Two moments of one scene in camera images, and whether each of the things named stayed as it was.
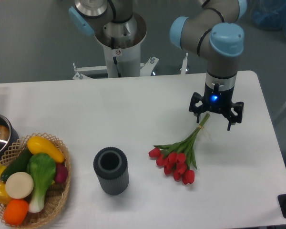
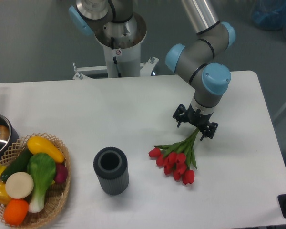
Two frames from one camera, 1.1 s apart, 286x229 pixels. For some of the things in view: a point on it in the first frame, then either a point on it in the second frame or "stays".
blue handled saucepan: [3, 136] stays
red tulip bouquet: [178, 159] stays
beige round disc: [19, 185] stays
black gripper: [217, 100] -> [198, 120]
